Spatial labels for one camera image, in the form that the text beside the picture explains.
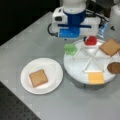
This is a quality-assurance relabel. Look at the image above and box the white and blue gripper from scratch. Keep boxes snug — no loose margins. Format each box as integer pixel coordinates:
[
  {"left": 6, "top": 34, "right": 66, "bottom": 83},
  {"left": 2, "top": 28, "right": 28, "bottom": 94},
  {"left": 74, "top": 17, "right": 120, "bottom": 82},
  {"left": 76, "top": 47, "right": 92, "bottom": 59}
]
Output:
[{"left": 51, "top": 7, "right": 100, "bottom": 38}]

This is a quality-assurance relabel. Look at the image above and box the brown toast slice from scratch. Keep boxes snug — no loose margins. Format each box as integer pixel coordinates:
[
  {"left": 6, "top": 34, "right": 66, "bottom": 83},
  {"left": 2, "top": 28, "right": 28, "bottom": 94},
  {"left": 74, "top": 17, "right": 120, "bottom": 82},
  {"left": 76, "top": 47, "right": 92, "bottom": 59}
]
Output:
[
  {"left": 29, "top": 70, "right": 48, "bottom": 87},
  {"left": 99, "top": 39, "right": 120, "bottom": 56}
]

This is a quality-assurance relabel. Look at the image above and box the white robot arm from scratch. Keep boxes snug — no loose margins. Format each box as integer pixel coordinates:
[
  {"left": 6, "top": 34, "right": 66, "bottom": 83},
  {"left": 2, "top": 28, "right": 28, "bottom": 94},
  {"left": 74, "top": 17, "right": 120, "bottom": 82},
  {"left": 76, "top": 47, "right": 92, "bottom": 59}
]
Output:
[{"left": 52, "top": 0, "right": 100, "bottom": 38}]

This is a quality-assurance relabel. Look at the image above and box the green lettuce piece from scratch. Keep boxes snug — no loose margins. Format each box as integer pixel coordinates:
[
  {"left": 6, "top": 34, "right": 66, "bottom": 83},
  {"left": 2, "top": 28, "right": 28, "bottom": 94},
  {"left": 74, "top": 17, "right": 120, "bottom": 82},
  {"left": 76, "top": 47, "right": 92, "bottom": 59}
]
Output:
[{"left": 64, "top": 44, "right": 77, "bottom": 55}]

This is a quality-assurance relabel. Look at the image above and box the red tomato piece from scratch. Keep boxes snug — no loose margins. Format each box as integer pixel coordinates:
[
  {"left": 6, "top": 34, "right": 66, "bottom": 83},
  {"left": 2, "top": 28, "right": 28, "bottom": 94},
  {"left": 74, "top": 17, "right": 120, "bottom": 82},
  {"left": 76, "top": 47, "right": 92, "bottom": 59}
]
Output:
[{"left": 84, "top": 36, "right": 97, "bottom": 46}]

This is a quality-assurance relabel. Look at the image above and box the white divided round tray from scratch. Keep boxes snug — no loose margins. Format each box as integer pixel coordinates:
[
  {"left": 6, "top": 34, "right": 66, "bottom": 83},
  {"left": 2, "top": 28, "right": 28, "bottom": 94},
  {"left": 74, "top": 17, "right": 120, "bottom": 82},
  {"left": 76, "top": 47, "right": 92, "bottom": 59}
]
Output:
[{"left": 63, "top": 40, "right": 120, "bottom": 86}]

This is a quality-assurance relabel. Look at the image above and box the white paper plate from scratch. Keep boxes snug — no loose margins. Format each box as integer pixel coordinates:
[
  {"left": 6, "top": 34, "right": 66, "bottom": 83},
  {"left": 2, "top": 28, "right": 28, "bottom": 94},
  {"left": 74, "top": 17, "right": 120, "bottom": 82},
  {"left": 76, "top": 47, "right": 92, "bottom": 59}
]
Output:
[{"left": 21, "top": 58, "right": 63, "bottom": 94}]

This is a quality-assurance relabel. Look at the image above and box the yellow cheese slice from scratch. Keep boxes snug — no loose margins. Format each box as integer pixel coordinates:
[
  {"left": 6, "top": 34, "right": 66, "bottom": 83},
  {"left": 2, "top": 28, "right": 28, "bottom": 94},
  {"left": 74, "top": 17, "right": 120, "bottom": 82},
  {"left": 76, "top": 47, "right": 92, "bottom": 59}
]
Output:
[{"left": 88, "top": 72, "right": 104, "bottom": 85}]

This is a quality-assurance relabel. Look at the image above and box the brown round patty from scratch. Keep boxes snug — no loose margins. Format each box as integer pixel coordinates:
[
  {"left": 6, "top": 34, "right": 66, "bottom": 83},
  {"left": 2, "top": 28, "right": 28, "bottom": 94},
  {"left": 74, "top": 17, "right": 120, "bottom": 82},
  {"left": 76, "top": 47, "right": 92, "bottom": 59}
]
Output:
[{"left": 107, "top": 62, "right": 120, "bottom": 74}]

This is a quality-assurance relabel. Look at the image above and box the grey metal frame fixture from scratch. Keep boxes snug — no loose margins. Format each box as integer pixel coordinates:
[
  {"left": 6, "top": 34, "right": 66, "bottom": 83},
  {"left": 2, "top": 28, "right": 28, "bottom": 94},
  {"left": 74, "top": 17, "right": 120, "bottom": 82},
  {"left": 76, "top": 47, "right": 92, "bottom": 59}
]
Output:
[{"left": 86, "top": 0, "right": 115, "bottom": 36}]

